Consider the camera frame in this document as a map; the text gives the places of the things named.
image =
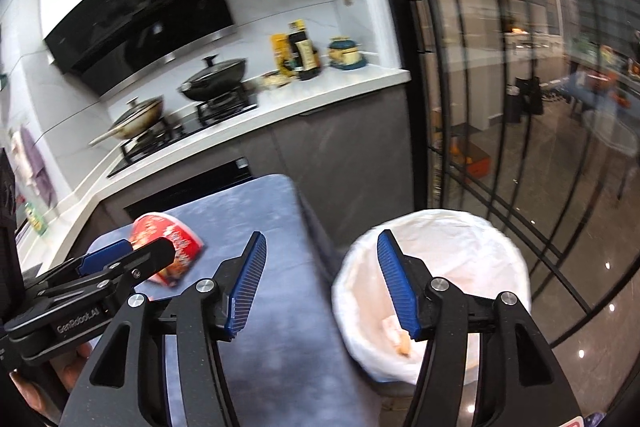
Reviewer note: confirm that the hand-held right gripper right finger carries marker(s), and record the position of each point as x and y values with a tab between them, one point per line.
395	287

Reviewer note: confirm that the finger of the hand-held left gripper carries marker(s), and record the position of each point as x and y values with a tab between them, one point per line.
107	253
145	259

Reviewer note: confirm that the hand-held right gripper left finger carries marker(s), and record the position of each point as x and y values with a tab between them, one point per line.
245	292

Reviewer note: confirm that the red instant noodle bowl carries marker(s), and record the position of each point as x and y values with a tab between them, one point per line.
186	247

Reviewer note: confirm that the orange foam net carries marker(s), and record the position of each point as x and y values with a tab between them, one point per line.
402	348

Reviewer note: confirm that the trash bin with white bag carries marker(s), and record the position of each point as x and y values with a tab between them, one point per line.
475	257

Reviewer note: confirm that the person's left hand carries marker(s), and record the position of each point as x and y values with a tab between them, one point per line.
75	359

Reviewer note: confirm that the green dish soap bottle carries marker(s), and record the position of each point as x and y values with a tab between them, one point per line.
35	219

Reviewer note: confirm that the blue-grey velvet tablecloth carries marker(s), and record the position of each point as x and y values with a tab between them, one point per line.
300	357

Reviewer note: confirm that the black built-in oven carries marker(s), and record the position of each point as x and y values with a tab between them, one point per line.
200	187

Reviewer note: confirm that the purple hanging cloth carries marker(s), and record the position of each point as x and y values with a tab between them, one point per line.
40	172

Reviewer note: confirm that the black gas stove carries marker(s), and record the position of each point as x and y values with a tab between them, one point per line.
165	138

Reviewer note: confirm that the pink hanging cloth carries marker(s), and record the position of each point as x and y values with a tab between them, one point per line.
20	157

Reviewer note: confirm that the grey kitchen cabinet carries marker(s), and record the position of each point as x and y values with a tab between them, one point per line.
350	157

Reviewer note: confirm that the beige pan with glass lid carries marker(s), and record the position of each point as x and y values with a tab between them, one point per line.
137	114

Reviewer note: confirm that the orange cardboard box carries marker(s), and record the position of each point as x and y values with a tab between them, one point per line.
472	159

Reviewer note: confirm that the black wok with lid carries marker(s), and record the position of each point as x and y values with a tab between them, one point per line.
215	82

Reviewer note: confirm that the bowl of garlic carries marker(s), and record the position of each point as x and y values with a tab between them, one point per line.
276	80

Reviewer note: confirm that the black chair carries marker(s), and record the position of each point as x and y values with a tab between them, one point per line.
524	99

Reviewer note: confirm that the blue spice jar set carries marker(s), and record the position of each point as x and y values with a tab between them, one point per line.
347	54

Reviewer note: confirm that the black range hood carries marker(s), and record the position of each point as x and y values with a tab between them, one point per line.
140	17

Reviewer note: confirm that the yellow food packet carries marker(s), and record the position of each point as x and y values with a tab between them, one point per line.
279	52

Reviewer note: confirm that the black-framed glass sliding door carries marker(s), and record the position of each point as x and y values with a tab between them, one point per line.
475	57

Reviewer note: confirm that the dark soy sauce bottle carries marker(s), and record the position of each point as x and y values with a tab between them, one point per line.
302	52

